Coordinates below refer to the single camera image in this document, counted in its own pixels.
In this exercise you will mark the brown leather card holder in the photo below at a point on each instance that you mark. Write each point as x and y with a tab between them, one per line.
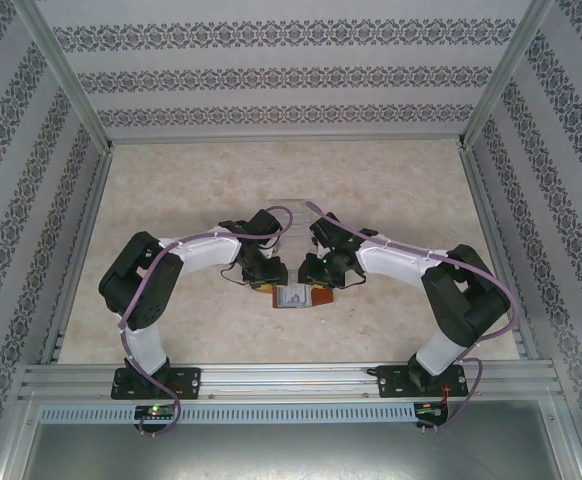
323	298

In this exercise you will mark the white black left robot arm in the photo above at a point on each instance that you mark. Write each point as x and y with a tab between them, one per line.
136	285

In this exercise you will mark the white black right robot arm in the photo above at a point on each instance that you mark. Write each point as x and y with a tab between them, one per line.
471	300

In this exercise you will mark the small circuit board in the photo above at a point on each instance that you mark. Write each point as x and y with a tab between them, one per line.
428	409
156	411

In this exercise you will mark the grey metal shelf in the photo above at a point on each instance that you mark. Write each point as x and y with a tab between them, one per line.
291	450

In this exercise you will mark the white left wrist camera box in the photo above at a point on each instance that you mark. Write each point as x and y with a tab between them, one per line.
272	250

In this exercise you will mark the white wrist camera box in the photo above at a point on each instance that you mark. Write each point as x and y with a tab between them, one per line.
272	250
315	243

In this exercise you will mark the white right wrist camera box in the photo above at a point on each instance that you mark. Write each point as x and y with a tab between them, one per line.
315	243

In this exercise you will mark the aluminium mounting rail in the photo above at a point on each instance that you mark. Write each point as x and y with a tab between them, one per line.
291	382

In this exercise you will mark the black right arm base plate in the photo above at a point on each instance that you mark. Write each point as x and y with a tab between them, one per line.
391	382

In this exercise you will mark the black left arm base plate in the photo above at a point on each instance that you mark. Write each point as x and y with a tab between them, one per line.
191	382

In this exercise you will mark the aluminium table side rail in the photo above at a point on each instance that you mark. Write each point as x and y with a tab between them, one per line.
486	210
82	250

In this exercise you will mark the aluminium frame post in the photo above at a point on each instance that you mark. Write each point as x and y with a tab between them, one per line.
502	75
70	75

